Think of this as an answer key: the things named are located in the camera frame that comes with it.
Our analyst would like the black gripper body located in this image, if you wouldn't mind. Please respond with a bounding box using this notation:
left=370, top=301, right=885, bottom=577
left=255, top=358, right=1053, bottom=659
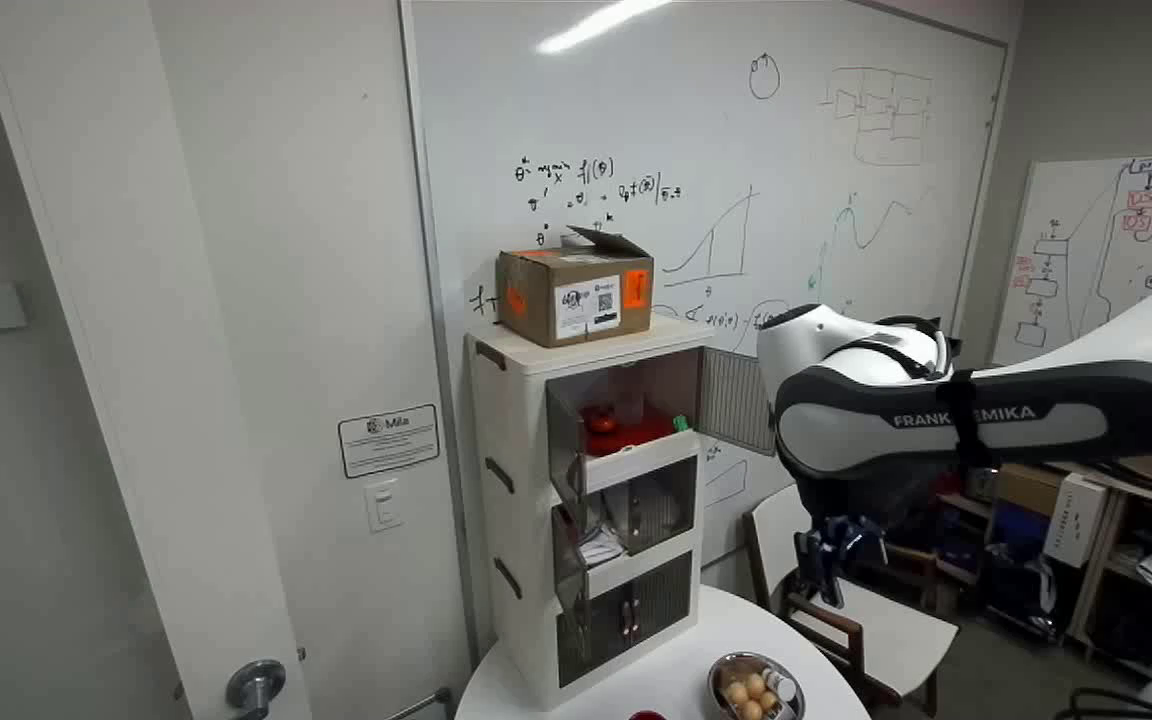
left=793, top=513, right=887, bottom=581

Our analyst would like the dark translucent cabinet door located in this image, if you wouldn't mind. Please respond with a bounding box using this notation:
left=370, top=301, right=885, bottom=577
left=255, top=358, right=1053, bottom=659
left=556, top=581, right=637, bottom=691
left=623, top=553, right=701, bottom=659
left=544, top=379, right=590, bottom=506
left=601, top=458, right=705, bottom=560
left=547, top=500, right=596, bottom=616
left=701, top=348, right=775, bottom=450

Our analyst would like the white three-tier storage cabinet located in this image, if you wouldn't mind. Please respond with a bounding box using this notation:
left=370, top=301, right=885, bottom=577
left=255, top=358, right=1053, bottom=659
left=462, top=314, right=711, bottom=712

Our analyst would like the white framed door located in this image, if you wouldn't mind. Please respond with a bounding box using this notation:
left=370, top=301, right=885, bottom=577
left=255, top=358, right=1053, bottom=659
left=0, top=23, right=316, bottom=720

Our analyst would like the white wooden chair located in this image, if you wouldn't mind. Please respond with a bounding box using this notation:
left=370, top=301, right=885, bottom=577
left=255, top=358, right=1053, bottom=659
left=745, top=481, right=964, bottom=712

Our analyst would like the bowl of eggs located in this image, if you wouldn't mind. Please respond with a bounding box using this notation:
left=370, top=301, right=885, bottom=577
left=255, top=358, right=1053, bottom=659
left=709, top=649, right=812, bottom=720

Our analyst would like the white papers pile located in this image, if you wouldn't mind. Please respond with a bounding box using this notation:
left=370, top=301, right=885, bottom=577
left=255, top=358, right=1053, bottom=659
left=577, top=523, right=632, bottom=573

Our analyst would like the hanging white paper sheet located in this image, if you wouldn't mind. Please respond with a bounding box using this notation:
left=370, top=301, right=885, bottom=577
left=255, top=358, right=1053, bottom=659
left=1045, top=472, right=1106, bottom=573

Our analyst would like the red plastic item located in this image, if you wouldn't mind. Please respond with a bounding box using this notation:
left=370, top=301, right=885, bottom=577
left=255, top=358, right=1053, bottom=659
left=580, top=401, right=675, bottom=458

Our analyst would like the cluttered wooden shelf desk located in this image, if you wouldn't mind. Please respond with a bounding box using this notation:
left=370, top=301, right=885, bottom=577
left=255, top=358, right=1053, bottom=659
left=930, top=450, right=1152, bottom=670

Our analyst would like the small whiteboard with diagrams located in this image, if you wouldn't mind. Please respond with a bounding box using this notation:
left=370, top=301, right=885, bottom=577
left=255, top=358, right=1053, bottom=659
left=990, top=151, right=1152, bottom=370

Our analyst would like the cardboard box with labels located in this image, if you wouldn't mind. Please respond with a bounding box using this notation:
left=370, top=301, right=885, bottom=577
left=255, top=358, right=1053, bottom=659
left=492, top=219, right=658, bottom=350

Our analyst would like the large wall whiteboard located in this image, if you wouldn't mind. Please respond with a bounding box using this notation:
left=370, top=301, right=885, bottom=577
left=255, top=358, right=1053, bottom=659
left=397, top=0, right=1014, bottom=592

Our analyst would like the white light switch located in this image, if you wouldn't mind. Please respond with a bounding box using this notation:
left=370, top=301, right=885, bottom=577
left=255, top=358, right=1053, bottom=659
left=364, top=477, right=408, bottom=535

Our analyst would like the white wall sign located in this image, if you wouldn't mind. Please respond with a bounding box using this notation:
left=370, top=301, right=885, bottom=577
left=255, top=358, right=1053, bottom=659
left=334, top=401, right=444, bottom=485

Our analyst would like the metal door handle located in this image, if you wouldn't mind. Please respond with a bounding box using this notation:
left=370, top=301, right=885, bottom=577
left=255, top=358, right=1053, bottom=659
left=222, top=655, right=290, bottom=720

